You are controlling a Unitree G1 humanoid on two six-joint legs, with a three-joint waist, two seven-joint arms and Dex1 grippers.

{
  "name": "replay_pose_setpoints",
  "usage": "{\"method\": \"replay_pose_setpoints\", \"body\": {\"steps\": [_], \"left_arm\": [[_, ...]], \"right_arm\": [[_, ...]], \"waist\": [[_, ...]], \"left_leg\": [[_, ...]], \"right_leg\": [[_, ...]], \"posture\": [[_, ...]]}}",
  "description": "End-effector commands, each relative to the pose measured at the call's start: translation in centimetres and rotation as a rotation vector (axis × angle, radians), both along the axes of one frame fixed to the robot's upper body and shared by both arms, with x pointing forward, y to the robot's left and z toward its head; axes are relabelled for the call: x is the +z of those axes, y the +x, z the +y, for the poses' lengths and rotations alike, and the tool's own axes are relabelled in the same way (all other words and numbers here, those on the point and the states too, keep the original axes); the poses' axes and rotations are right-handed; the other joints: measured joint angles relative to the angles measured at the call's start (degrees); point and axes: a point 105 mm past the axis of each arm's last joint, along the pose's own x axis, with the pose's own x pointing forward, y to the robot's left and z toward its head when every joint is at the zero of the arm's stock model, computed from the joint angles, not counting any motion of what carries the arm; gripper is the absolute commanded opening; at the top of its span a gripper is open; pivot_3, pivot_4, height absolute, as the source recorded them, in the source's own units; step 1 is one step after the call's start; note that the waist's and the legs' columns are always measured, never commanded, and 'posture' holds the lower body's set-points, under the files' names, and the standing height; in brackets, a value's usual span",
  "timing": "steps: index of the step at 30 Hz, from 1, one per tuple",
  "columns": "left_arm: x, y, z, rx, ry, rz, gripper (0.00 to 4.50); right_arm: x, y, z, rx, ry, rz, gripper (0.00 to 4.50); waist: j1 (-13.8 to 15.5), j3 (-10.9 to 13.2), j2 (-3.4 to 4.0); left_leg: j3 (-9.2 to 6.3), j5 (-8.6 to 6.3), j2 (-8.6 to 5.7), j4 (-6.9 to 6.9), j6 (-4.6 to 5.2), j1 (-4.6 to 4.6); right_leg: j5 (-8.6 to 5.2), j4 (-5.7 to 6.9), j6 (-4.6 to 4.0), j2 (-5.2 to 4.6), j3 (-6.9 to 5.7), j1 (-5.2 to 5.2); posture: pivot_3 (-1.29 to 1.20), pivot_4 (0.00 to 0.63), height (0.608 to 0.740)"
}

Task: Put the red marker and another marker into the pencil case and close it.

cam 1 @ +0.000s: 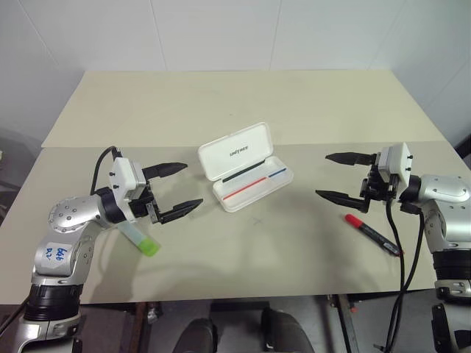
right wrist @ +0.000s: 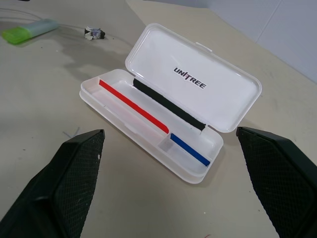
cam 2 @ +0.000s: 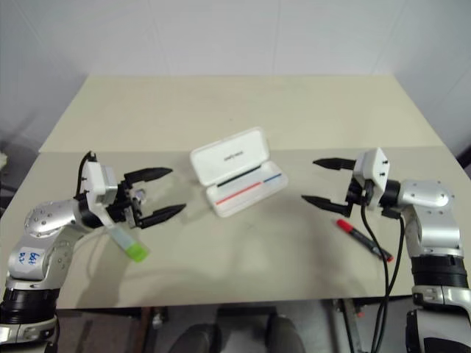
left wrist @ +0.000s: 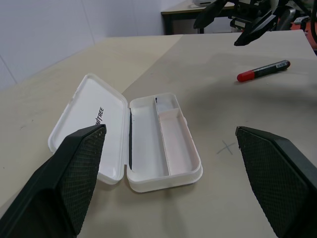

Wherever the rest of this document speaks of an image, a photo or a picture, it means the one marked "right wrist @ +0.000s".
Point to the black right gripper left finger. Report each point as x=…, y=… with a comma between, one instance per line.
x=57, y=188

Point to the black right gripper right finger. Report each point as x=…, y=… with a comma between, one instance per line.
x=280, y=178

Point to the small black binder clip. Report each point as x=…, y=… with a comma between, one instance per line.
x=94, y=33

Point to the white plastic Unitree pencil case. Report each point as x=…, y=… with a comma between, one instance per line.
x=185, y=54

